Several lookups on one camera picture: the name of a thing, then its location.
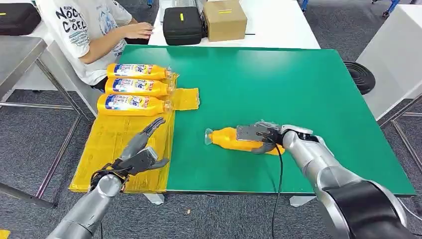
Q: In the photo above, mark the white table foot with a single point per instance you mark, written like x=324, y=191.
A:
x=301, y=201
x=155, y=199

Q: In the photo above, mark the brown cardboard box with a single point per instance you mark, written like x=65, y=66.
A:
x=224, y=24

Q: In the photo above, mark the black zip case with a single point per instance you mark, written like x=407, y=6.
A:
x=19, y=19
x=183, y=29

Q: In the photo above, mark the steel table frame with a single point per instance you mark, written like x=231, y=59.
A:
x=413, y=114

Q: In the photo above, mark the yellow plastic sheet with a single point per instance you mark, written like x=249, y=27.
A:
x=108, y=145

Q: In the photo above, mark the steel table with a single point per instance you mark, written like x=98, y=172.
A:
x=16, y=56

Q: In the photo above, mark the orange detergent bottle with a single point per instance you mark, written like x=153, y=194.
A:
x=158, y=72
x=227, y=140
x=155, y=107
x=158, y=88

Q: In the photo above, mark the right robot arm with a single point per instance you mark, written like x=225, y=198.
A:
x=316, y=161

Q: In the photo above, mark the black round ribbed base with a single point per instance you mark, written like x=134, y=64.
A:
x=361, y=77

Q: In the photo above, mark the person's hand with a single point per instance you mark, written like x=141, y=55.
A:
x=138, y=31

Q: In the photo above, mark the green table mat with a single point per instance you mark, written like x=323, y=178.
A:
x=247, y=82

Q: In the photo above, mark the yellow scrap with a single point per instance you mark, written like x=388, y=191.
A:
x=4, y=235

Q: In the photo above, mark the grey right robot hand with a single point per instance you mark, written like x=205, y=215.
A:
x=250, y=133

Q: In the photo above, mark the person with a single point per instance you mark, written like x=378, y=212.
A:
x=72, y=33

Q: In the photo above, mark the white table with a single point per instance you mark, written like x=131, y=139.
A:
x=280, y=29

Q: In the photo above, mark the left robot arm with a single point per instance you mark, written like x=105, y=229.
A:
x=92, y=204

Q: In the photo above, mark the blue frame leg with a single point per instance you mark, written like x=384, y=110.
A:
x=303, y=4
x=392, y=5

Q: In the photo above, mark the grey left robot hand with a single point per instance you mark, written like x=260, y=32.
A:
x=138, y=158

